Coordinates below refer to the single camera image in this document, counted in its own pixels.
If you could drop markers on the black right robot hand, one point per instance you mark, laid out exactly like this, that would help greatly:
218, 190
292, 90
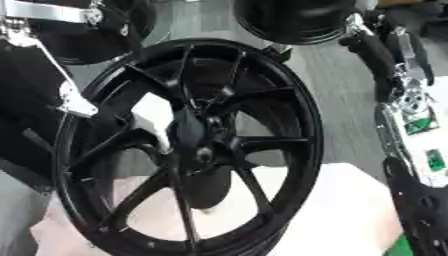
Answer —
376, 60

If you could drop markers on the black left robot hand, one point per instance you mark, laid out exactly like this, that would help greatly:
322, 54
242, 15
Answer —
23, 110

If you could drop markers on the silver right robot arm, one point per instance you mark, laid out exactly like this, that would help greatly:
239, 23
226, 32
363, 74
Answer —
417, 200

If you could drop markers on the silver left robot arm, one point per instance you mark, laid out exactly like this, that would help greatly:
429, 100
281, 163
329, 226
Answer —
46, 12

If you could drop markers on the black spoked wheel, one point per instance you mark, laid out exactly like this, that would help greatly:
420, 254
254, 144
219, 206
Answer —
280, 100

